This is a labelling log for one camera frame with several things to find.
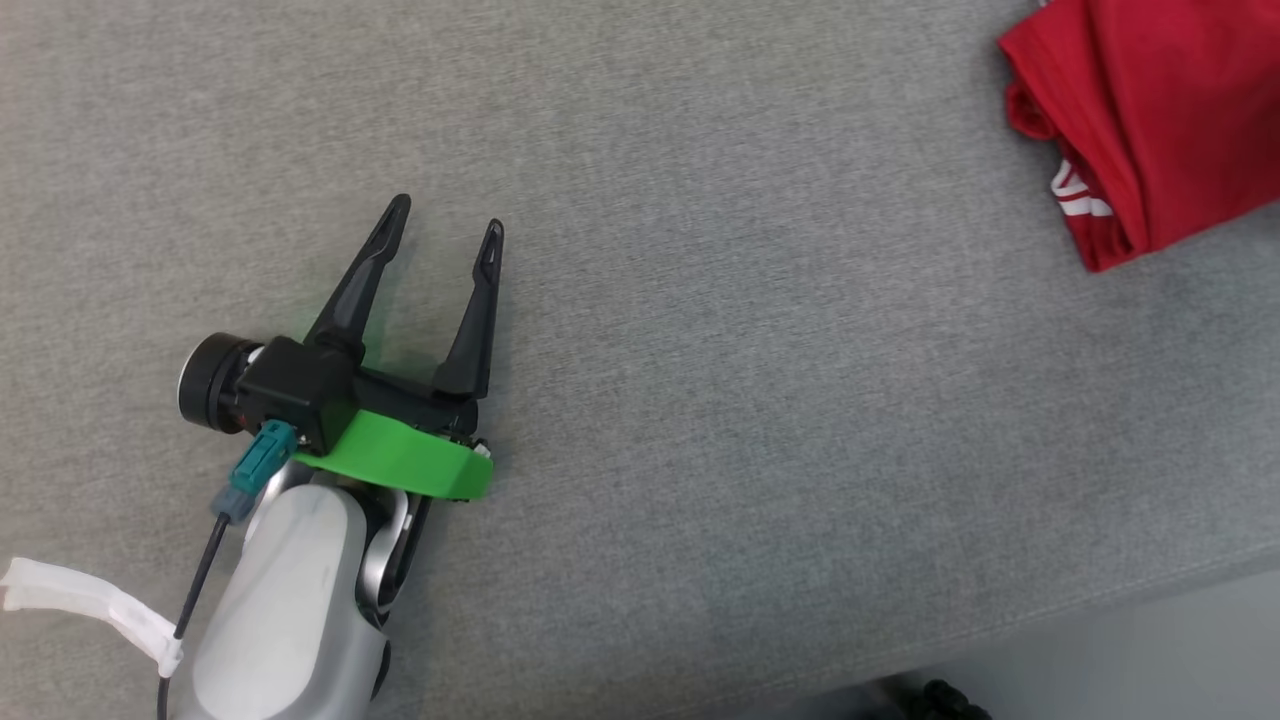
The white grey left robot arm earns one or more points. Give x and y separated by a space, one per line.
290 600

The small black floor object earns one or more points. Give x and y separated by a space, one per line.
945 703

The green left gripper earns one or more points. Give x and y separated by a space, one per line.
400 455

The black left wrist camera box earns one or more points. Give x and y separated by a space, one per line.
295 385

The red basketball jersey white sleeves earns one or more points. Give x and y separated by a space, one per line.
1180 120

